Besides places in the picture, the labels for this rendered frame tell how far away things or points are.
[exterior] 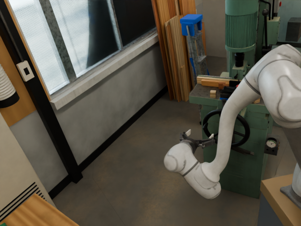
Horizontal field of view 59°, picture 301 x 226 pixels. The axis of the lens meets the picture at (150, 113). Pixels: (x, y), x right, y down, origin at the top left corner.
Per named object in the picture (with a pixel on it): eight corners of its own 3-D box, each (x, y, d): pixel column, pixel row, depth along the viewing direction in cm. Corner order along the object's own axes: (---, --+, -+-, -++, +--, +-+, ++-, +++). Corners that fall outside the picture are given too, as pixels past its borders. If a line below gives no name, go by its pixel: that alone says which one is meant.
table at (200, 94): (183, 110, 180) (182, 103, 177) (198, 88, 201) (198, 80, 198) (281, 125, 152) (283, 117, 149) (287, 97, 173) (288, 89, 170)
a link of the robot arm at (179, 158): (169, 149, 133) (187, 169, 131) (155, 162, 120) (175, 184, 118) (182, 136, 128) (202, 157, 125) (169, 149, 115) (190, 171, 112)
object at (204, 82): (201, 85, 192) (201, 80, 190) (202, 84, 193) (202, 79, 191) (298, 95, 163) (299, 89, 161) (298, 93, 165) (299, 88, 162)
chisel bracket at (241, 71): (231, 80, 174) (231, 68, 169) (236, 71, 184) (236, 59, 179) (243, 81, 171) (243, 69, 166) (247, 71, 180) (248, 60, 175)
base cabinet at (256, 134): (204, 184, 230) (199, 119, 190) (221, 141, 270) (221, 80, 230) (259, 199, 210) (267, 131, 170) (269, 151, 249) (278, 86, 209)
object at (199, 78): (196, 83, 195) (196, 77, 192) (197, 82, 196) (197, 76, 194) (287, 92, 168) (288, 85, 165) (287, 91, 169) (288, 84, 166)
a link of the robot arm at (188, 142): (175, 141, 130) (180, 136, 135) (174, 157, 133) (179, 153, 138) (192, 145, 126) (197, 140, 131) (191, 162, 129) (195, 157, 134)
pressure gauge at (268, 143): (265, 148, 171) (266, 139, 166) (266, 145, 173) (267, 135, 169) (275, 150, 168) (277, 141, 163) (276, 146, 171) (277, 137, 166)
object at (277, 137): (263, 153, 177) (264, 144, 172) (266, 141, 185) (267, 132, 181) (277, 156, 173) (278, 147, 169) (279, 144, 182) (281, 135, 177)
